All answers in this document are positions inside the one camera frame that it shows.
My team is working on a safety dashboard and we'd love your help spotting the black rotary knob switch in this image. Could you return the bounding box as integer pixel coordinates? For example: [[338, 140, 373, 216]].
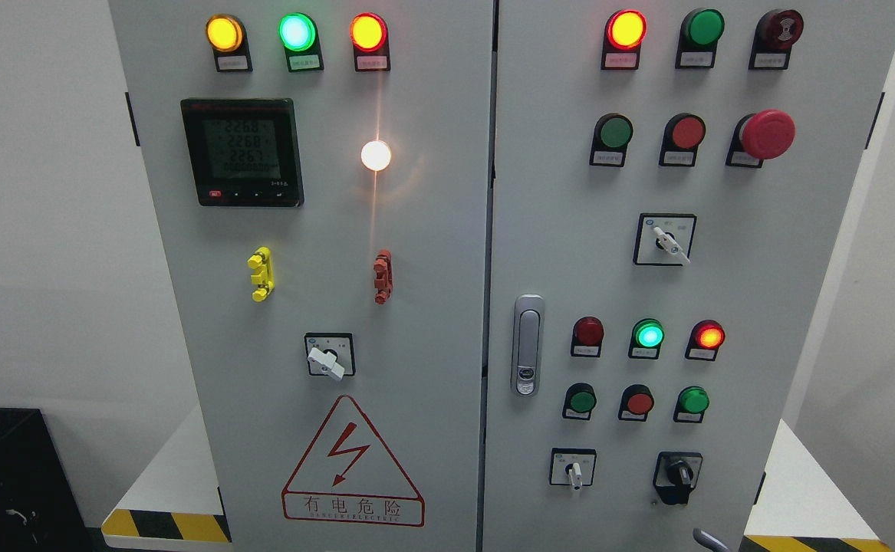
[[653, 451, 703, 506]]

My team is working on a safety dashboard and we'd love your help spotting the red terminal connector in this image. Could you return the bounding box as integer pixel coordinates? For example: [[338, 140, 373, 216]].
[[371, 249, 393, 305]]

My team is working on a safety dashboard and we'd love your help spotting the white lit indicator light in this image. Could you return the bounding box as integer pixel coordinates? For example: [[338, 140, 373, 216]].
[[360, 140, 392, 172]]

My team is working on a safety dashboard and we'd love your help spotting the dark red indicator light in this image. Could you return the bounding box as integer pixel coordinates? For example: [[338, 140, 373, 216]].
[[571, 317, 604, 359]]

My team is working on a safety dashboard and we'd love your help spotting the grey left cabinet door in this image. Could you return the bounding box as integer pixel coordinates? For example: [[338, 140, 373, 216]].
[[108, 1, 494, 551]]

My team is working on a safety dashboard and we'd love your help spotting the grey cabinet door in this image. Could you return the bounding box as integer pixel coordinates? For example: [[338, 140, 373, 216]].
[[108, 1, 494, 551], [482, 1, 895, 551]]

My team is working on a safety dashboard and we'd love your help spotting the green push button lower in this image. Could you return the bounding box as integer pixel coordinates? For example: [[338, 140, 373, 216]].
[[562, 382, 597, 422]]

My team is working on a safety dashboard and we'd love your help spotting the green push button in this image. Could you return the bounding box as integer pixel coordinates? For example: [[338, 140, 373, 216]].
[[590, 113, 633, 167], [562, 382, 597, 422]]

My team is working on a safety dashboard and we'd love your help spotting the yellow terminal connector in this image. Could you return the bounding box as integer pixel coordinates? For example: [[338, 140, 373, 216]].
[[247, 247, 275, 303]]

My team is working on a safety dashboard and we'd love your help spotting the green lit indicator middle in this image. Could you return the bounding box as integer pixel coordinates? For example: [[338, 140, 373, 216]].
[[628, 318, 665, 360]]

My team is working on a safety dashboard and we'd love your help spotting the green push button upper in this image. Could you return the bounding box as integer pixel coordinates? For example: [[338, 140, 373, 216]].
[[590, 113, 633, 167]]

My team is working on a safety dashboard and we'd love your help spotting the red electrical warning sticker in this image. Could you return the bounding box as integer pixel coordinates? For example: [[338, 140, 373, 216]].
[[281, 395, 426, 527]]

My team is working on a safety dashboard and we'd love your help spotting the red push button lower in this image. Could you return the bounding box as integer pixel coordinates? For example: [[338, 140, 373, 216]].
[[617, 384, 655, 422]]

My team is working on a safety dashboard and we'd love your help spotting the red push button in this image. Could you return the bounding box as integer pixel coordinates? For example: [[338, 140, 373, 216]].
[[617, 384, 655, 422], [658, 112, 706, 168]]

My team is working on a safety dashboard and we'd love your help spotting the black digital power meter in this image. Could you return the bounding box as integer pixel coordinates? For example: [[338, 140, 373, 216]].
[[180, 98, 304, 209]]

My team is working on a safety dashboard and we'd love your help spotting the grey right cabinet door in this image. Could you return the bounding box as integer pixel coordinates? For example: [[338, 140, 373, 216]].
[[482, 1, 895, 551]]

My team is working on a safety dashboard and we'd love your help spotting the red-orange indicator light left door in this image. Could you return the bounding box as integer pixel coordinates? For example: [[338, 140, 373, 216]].
[[349, 11, 390, 72]]

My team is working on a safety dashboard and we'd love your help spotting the red indicator right middle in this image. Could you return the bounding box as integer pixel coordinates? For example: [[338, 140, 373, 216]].
[[684, 319, 726, 361]]

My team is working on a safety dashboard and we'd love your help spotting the green illuminated button lower right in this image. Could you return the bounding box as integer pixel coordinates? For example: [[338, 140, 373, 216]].
[[673, 386, 710, 424]]

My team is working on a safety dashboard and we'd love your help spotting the red push button upper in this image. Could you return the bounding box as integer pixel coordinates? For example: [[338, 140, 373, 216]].
[[658, 112, 706, 168]]

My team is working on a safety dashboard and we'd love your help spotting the green lit indicator light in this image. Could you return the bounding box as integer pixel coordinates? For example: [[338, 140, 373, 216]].
[[278, 11, 324, 72]]

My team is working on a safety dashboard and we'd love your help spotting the red lit indicator top right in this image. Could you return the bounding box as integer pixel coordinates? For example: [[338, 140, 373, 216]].
[[601, 9, 647, 71]]

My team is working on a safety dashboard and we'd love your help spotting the yellow indicator light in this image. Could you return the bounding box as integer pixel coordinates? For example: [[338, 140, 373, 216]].
[[206, 13, 253, 73]]

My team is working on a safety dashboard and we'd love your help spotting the red emergency stop mushroom button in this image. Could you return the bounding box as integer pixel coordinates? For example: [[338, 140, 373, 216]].
[[726, 109, 795, 169]]

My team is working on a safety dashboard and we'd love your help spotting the green indicator top right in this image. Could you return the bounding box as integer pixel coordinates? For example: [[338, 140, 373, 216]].
[[675, 9, 726, 69]]

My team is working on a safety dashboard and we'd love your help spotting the white platform with hazard stripes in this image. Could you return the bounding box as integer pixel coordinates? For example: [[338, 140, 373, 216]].
[[101, 408, 887, 551]]

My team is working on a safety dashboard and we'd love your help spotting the dark red buzzer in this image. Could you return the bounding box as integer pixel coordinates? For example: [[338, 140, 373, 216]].
[[749, 9, 804, 71]]

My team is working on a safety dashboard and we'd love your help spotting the black box lower left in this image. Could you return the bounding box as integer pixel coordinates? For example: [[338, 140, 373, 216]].
[[0, 408, 93, 551]]

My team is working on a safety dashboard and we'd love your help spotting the silver door lock handle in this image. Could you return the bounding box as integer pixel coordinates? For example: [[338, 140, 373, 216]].
[[511, 294, 545, 397]]

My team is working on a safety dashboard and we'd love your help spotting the white selector switch left door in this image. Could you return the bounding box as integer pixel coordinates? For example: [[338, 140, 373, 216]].
[[304, 332, 356, 381]]

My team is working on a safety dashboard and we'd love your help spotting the white selector switch upper right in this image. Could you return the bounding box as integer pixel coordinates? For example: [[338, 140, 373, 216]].
[[633, 213, 697, 267]]

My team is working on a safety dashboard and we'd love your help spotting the white selector switch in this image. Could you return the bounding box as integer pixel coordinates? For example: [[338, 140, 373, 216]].
[[549, 448, 597, 491], [633, 213, 697, 267]]

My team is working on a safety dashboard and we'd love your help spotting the white selector switch lower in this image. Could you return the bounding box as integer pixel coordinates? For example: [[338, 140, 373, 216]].
[[549, 448, 597, 491]]

